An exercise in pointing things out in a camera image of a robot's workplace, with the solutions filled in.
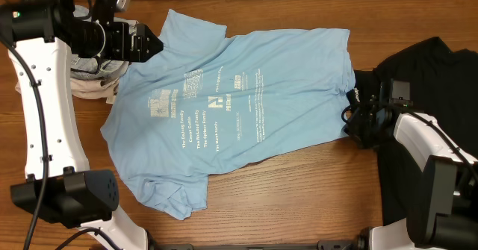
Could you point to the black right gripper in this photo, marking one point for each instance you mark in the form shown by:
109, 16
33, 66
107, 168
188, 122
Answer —
358, 117

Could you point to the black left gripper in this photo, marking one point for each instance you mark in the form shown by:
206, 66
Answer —
131, 42

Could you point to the light blue printed t-shirt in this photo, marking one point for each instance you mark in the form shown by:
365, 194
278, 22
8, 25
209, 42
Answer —
210, 104

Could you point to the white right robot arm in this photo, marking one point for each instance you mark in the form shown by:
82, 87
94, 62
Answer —
433, 180

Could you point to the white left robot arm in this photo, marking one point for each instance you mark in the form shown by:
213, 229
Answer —
41, 37

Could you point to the folded beige garment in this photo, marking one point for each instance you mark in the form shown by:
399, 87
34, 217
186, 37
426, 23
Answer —
95, 89

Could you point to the folded light blue jeans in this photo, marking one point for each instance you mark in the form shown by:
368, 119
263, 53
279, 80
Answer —
88, 69

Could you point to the black t-shirt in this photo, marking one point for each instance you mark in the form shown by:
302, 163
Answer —
443, 84

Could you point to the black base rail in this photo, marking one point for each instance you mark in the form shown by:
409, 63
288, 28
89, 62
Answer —
257, 245

